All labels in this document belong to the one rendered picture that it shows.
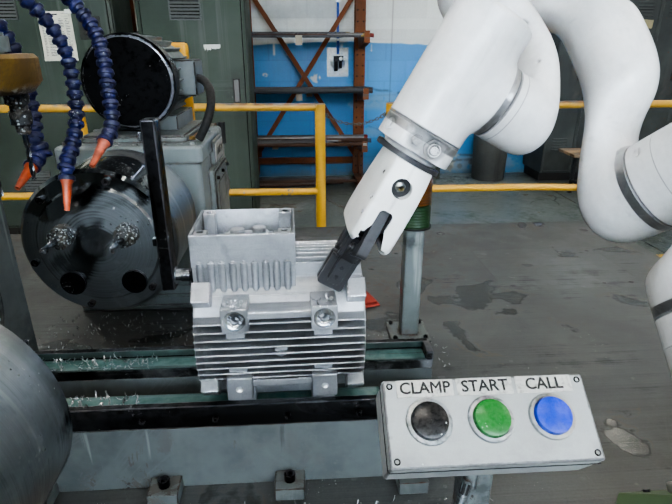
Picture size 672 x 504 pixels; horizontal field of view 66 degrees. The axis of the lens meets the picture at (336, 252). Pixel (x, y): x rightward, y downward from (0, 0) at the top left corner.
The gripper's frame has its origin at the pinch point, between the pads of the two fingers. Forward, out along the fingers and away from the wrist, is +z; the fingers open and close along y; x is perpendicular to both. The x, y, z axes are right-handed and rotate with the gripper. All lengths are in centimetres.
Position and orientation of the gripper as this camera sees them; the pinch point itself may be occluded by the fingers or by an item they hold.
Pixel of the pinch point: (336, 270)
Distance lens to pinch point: 59.9
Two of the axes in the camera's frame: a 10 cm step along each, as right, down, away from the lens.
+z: -5.0, 8.1, 2.9
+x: -8.6, -4.5, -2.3
